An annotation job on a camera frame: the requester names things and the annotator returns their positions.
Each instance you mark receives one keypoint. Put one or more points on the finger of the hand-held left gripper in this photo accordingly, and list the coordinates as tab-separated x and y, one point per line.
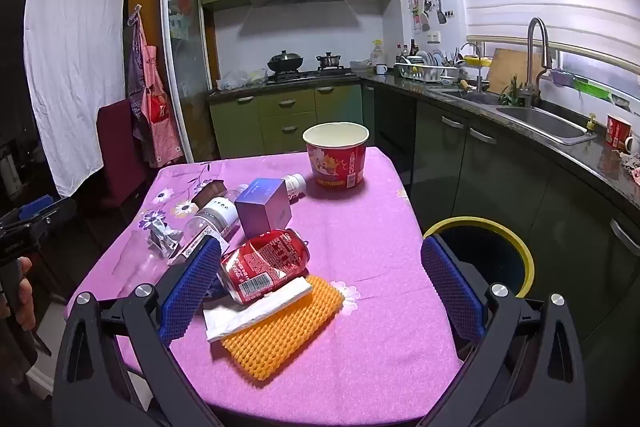
61	212
36	206

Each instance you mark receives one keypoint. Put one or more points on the red paper bucket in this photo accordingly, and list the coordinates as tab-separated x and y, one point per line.
336	164

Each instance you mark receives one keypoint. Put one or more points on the hanging kitchen utensils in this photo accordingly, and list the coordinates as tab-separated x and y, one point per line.
432	9

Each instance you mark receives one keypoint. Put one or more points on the tall steel faucet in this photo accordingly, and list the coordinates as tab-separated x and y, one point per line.
531	57

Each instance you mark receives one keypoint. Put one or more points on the small faucet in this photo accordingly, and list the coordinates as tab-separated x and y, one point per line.
479	67

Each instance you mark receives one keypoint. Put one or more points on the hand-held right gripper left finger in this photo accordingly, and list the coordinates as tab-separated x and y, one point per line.
192	292

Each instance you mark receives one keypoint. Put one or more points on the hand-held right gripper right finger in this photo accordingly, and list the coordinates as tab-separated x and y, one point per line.
452	292

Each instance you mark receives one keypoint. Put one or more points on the green tray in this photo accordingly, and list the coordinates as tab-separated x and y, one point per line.
595	88

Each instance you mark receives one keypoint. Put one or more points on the green plant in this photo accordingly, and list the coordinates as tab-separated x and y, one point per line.
511	94

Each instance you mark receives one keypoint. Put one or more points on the purple box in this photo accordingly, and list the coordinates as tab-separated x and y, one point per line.
264	209

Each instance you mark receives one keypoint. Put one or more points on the dark bottles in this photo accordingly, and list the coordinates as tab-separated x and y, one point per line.
407	52

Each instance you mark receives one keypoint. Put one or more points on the black wok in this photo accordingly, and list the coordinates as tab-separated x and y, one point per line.
285	62

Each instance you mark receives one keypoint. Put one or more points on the wooden cutting board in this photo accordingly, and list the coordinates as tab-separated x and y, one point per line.
510	69

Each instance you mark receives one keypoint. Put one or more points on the white napkin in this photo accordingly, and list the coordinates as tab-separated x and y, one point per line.
260	312

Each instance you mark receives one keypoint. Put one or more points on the orange bumpy pad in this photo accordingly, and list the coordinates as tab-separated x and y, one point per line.
285	337

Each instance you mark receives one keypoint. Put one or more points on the clear plastic bags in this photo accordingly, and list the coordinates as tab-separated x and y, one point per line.
240	79

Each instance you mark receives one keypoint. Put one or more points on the purple tray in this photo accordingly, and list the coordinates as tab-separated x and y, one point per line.
560	78

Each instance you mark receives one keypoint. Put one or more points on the light green drawer cabinet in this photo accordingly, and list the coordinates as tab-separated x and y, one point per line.
285	117

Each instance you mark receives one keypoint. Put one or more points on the wall outlet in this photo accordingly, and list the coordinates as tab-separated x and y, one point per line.
433	38

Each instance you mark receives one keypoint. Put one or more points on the steel sink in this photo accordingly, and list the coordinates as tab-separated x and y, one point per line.
545	122

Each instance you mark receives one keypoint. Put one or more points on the clear plastic bottle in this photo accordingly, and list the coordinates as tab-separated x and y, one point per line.
215	217

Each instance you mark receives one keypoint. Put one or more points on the dark green base cabinets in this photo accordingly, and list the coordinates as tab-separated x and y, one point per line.
500	187

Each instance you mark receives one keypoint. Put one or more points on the purple floral tablecloth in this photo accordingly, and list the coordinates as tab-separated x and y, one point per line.
350	247

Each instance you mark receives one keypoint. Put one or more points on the red soda can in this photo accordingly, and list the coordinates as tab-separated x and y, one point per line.
265	264

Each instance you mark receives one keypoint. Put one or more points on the yellow dispenser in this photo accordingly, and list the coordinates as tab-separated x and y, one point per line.
591	123

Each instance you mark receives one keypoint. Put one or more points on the white curtain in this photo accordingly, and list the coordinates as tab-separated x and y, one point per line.
75	57

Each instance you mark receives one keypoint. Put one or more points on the oil bottle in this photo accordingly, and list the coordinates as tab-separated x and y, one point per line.
378	53

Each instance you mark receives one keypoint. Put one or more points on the yellow faucet rack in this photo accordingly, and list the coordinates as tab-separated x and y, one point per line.
477	61

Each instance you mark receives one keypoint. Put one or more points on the person's left hand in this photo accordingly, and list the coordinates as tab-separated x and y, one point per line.
24	294

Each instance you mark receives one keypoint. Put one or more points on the dish rack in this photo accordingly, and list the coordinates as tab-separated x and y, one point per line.
425	69

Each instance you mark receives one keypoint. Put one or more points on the white mug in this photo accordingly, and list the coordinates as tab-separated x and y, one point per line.
632	146

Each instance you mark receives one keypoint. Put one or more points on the glass sliding door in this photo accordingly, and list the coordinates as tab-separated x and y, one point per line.
185	57

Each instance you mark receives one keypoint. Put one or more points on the purple plaid apron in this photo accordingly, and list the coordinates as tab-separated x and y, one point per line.
136	77

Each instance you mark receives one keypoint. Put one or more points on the small white bottle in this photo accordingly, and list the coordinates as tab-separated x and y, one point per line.
295	187

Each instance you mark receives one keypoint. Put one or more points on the pink checked apron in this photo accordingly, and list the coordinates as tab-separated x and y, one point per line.
162	122

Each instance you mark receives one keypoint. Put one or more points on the yellow-rimmed trash bin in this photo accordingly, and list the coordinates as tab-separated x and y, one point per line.
522	252

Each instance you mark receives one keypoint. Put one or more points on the steel pot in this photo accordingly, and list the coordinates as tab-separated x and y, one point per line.
328	61

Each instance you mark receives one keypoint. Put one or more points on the gas stove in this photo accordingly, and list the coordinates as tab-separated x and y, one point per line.
310	74

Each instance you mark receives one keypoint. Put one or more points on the pink cloth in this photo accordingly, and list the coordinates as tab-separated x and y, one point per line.
632	169

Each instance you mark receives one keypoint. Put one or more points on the maroon chair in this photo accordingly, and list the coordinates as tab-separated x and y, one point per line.
120	147

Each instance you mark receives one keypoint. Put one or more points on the silver wrapper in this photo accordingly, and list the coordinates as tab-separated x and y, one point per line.
165	237

